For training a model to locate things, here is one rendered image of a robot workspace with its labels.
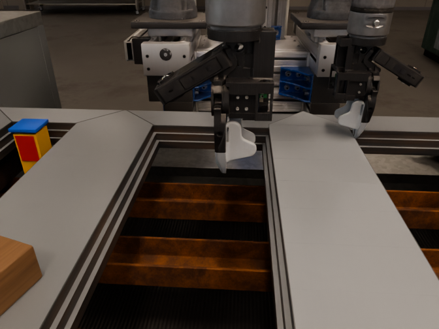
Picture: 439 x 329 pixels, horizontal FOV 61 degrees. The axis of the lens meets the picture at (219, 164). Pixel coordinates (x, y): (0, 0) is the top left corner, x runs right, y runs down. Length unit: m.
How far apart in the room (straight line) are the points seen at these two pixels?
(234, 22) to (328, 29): 0.76
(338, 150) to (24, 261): 0.58
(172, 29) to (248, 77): 0.71
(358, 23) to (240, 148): 0.35
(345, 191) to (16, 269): 0.48
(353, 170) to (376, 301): 0.30
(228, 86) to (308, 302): 0.28
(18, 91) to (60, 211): 0.70
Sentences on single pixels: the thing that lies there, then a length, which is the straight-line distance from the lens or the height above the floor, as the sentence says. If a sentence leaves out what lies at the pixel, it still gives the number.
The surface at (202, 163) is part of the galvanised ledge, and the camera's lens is 1.08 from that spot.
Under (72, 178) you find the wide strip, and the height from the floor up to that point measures 0.87.
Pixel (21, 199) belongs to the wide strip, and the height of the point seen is 0.87.
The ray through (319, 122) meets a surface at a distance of 0.90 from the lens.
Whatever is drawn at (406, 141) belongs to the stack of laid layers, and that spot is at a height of 0.85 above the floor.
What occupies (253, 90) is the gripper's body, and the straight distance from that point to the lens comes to 0.49.
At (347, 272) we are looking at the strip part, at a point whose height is 0.87.
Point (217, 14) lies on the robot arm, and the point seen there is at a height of 1.14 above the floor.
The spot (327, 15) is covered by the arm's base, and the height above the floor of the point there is 1.05.
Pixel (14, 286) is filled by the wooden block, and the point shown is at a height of 0.89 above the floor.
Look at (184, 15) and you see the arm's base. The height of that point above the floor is 1.05.
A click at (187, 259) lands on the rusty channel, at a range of 0.76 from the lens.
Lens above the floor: 1.20
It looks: 29 degrees down
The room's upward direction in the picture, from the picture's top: straight up
